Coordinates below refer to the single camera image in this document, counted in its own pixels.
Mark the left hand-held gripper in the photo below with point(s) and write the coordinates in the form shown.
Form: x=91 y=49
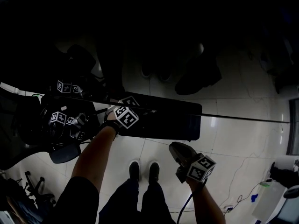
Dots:
x=126 y=117

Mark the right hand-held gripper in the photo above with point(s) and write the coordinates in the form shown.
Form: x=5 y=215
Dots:
x=201 y=169

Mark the black TV stand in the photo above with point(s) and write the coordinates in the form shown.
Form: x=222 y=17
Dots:
x=168 y=127

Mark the person's right forearm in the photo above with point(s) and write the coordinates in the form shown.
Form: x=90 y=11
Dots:
x=208 y=206

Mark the person's left forearm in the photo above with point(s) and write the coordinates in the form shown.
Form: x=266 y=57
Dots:
x=93 y=157

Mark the person's left hand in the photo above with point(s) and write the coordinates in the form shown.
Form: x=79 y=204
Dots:
x=110 y=114

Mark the person's right black shoe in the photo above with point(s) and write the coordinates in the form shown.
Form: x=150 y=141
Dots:
x=154 y=171

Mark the person's black shoe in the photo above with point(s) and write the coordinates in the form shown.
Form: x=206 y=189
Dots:
x=134 y=171
x=154 y=171

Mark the person's left black shoe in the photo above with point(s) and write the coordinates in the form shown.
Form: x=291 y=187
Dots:
x=134 y=171

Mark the person's dark trousers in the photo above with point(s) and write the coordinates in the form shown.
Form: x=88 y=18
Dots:
x=154 y=204

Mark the small white label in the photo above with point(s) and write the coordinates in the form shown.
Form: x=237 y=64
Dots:
x=64 y=107

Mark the black mesh office chair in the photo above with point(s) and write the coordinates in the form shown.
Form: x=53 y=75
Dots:
x=65 y=153

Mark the white power strip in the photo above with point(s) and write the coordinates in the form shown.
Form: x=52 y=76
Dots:
x=229 y=209

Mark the small blue object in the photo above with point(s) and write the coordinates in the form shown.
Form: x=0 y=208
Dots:
x=254 y=198

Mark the small green object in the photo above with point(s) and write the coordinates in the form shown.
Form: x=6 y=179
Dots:
x=265 y=184

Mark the person's black shirt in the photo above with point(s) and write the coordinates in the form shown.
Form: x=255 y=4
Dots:
x=72 y=202

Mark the large black television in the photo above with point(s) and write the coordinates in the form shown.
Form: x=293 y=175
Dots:
x=151 y=20

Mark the white storage box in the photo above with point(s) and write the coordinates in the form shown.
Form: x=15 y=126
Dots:
x=287 y=163

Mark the black swivel chair base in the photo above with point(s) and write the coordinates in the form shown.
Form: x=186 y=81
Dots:
x=35 y=188

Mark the dark framed glass door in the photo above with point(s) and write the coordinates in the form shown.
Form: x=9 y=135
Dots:
x=294 y=129

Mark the grey oval chair back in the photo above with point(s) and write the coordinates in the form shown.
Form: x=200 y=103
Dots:
x=292 y=192

